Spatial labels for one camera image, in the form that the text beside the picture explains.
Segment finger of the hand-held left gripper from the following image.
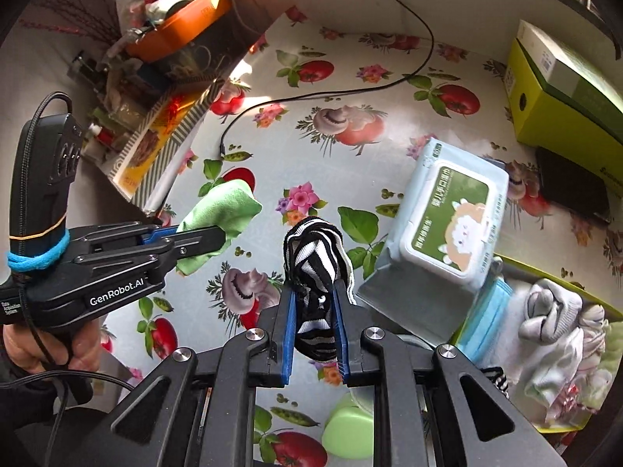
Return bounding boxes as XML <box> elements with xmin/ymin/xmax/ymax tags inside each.
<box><xmin>70</xmin><ymin>221</ymin><xmax>183</xmax><ymax>254</ymax></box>
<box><xmin>80</xmin><ymin>225</ymin><xmax>231</xmax><ymax>285</ymax></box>

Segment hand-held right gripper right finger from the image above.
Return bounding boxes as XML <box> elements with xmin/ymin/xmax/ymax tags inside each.
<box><xmin>332</xmin><ymin>279</ymin><xmax>568</xmax><ymax>467</ymax></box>

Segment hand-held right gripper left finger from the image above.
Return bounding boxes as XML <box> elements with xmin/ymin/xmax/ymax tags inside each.
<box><xmin>68</xmin><ymin>289</ymin><xmax>297</xmax><ymax>467</ymax></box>

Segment green cloth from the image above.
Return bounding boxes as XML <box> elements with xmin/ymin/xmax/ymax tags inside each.
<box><xmin>175</xmin><ymin>179</ymin><xmax>264</xmax><ymax>277</ymax></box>

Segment black white striped sock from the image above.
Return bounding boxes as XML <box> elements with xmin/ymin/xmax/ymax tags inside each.
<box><xmin>482</xmin><ymin>366</ymin><xmax>511</xmax><ymax>392</ymax></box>
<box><xmin>283</xmin><ymin>216</ymin><xmax>356</xmax><ymax>363</ymax></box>

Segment blue face mask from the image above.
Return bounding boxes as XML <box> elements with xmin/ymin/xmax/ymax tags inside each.
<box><xmin>455</xmin><ymin>277</ymin><xmax>514</xmax><ymax>365</ymax></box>

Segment grey sock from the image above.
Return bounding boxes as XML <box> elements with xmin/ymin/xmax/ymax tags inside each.
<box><xmin>518</xmin><ymin>277</ymin><xmax>585</xmax><ymax>344</ymax></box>

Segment yellow-green box tray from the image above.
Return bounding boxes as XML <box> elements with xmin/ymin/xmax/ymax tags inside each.
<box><xmin>448</xmin><ymin>253</ymin><xmax>623</xmax><ymax>434</ymax></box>

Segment white red patterned sock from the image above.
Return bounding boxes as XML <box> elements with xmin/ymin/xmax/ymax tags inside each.
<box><xmin>545</xmin><ymin>304</ymin><xmax>611</xmax><ymax>414</ymax></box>

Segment green towel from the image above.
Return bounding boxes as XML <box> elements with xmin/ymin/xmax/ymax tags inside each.
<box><xmin>579</xmin><ymin>321</ymin><xmax>623</xmax><ymax>409</ymax></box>

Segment person's left hand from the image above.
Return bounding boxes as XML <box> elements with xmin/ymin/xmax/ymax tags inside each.
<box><xmin>2</xmin><ymin>321</ymin><xmax>100</xmax><ymax>375</ymax></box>

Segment grey pouch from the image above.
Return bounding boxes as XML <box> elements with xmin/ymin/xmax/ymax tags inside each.
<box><xmin>355</xmin><ymin>248</ymin><xmax>480</xmax><ymax>346</ymax></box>

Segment green round case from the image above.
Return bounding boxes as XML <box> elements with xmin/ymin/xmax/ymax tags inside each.
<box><xmin>322</xmin><ymin>392</ymin><xmax>377</xmax><ymax>460</ymax></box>

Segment floral tablecloth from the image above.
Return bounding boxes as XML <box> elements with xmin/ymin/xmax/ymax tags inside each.
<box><xmin>97</xmin><ymin>5</ymin><xmax>623</xmax><ymax>467</ymax></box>

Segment wet wipes pack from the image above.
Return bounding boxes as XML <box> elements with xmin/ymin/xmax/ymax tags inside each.
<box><xmin>387</xmin><ymin>137</ymin><xmax>511</xmax><ymax>290</ymax></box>

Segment person's dark clothing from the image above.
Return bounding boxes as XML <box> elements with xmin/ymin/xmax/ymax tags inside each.
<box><xmin>0</xmin><ymin>389</ymin><xmax>127</xmax><ymax>467</ymax></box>

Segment orange basin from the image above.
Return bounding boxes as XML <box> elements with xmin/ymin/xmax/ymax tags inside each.
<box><xmin>125</xmin><ymin>0</ymin><xmax>233</xmax><ymax>63</ymax></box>

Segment dried red branches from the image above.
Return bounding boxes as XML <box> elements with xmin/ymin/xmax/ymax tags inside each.
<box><xmin>19</xmin><ymin>0</ymin><xmax>122</xmax><ymax>44</ymax></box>

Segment black box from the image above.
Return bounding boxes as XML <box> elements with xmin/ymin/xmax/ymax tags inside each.
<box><xmin>535</xmin><ymin>147</ymin><xmax>613</xmax><ymax>225</ymax></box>

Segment yellow-green cardboard box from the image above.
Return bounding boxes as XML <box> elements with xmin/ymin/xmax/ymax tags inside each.
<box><xmin>503</xmin><ymin>39</ymin><xmax>623</xmax><ymax>171</ymax></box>

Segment green white carton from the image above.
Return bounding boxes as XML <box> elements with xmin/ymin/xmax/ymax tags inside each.
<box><xmin>515</xmin><ymin>19</ymin><xmax>623</xmax><ymax>130</ymax></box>

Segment thin black cable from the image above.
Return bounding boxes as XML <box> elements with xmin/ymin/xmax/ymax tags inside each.
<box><xmin>219</xmin><ymin>0</ymin><xmax>435</xmax><ymax>159</ymax></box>

